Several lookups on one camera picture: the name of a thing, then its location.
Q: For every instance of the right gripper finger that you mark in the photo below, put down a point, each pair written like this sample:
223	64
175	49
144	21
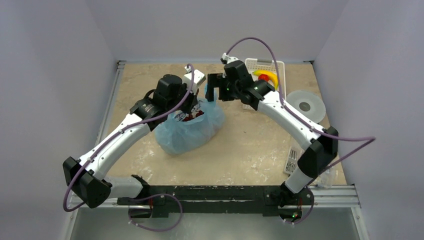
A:
209	93
218	80

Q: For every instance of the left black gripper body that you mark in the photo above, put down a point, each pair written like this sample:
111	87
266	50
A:
187	104

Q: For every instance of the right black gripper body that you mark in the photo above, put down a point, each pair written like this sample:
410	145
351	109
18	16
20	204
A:
213	84

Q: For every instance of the blue printed plastic bag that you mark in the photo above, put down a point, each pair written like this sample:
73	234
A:
176	137

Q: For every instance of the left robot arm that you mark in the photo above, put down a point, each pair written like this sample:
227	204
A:
87	176

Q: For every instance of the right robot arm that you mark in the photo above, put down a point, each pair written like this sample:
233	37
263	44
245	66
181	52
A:
319	144

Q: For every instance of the red fake pear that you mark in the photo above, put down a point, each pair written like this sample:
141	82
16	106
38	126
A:
263	77

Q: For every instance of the yellow fake banana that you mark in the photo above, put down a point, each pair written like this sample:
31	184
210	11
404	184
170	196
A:
273	77

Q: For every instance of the dark red fake grapes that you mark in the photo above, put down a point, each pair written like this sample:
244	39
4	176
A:
191	116

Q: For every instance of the clear plastic bag of parts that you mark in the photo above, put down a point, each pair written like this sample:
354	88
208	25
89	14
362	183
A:
327	178

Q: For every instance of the white plastic basket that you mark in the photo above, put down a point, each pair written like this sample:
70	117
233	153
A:
254	64

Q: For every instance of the round white scale disc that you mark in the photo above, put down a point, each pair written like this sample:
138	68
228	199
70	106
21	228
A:
308	103

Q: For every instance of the barcode label card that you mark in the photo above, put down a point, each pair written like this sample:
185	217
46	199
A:
291	163

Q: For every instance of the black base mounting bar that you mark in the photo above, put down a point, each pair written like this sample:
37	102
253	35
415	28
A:
266	200

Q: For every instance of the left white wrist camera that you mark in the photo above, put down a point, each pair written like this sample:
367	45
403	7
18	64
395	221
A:
193	79

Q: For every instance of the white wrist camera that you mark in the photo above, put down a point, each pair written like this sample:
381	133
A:
193	79
226	59

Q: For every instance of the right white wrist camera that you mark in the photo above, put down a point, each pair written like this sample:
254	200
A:
226	59

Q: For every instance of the aluminium frame rail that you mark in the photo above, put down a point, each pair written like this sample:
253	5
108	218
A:
101	134

